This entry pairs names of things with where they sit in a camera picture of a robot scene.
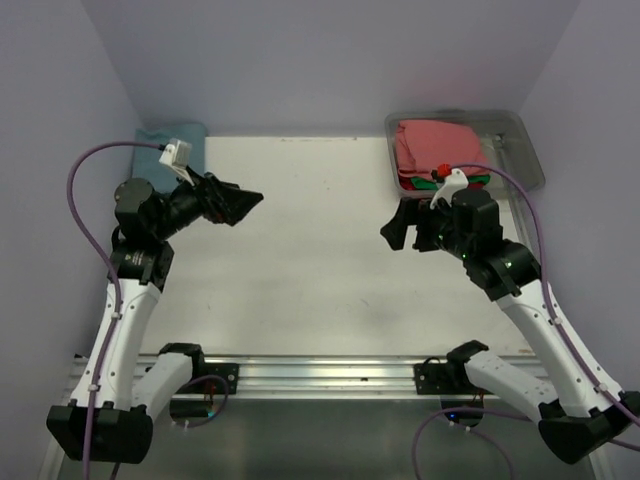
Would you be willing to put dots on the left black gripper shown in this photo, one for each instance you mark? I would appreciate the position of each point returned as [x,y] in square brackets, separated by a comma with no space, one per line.
[220,200]

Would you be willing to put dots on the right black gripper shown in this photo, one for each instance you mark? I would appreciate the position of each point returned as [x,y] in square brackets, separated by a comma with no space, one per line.
[409,210]

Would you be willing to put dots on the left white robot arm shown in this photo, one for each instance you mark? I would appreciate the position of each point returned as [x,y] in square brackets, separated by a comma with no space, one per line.
[110,415]

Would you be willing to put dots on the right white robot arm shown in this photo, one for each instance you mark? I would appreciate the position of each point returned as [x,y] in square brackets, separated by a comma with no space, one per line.
[579,407]

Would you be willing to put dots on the folded red t-shirt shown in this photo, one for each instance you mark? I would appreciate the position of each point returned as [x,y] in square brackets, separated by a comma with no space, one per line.
[407,184]

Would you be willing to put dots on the folded green t-shirt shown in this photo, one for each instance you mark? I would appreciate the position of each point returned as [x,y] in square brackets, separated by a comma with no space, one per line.
[425,182]

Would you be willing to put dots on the folded pink t-shirt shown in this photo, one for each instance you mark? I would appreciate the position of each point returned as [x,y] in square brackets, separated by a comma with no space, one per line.
[423,145]

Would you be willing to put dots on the clear plastic bin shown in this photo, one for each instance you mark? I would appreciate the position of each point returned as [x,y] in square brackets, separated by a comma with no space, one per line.
[505,143]

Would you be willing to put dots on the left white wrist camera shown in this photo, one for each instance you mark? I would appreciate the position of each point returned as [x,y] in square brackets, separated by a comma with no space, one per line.
[175,157]

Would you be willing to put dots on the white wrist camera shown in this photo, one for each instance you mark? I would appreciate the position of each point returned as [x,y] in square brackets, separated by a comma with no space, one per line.
[452,180]
[175,157]

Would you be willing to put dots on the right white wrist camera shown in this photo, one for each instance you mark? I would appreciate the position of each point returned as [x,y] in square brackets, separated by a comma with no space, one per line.
[452,180]

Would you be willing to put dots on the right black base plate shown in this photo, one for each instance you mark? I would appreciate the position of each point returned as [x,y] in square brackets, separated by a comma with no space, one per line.
[443,379]

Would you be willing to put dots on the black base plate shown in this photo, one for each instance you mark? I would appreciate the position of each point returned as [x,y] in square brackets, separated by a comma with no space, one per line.
[443,379]
[214,374]

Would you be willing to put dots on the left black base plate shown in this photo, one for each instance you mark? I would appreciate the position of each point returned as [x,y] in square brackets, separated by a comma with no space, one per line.
[214,374]

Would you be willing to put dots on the aluminium mounting rail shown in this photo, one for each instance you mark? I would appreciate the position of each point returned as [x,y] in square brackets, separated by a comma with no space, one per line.
[325,377]

